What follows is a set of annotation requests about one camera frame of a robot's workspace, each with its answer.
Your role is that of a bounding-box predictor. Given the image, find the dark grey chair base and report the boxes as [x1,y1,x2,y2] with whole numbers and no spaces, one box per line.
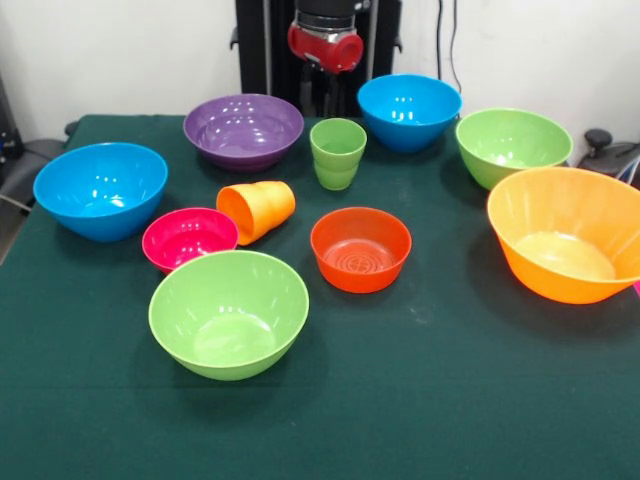
[0,137,66,211]
[577,128,640,189]

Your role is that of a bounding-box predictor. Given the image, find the purple plastic bowl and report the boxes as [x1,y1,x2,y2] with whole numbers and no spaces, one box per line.
[182,93,305,174]

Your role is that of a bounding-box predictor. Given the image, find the pink plastic bowl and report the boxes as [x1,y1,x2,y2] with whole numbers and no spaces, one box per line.
[141,207,240,275]

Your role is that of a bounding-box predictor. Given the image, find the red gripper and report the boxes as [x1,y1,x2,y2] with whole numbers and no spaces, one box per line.
[286,21,366,119]

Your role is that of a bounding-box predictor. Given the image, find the dark green table cloth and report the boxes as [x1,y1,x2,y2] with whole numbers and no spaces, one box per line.
[0,114,640,480]

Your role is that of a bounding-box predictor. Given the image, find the red-orange plastic bowl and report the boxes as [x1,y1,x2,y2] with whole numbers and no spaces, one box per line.
[310,206,413,294]

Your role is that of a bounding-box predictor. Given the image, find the green plastic cup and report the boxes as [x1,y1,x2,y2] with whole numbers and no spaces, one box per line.
[309,118,368,191]

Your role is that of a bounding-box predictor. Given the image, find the blue plastic bowl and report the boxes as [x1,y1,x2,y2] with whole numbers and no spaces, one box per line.
[356,73,463,154]
[32,142,169,244]

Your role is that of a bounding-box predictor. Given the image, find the large orange plastic bowl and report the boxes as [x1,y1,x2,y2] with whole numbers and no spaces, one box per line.
[487,166,640,305]

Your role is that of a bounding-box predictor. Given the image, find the black wall cable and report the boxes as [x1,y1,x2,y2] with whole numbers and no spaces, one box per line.
[435,0,447,81]
[449,0,464,96]

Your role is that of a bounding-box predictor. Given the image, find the green plastic bowl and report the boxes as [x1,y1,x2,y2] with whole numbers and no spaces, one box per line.
[455,107,574,191]
[148,249,310,382]

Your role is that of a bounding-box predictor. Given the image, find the orange plastic cup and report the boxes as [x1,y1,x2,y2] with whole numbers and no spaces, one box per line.
[215,180,297,247]

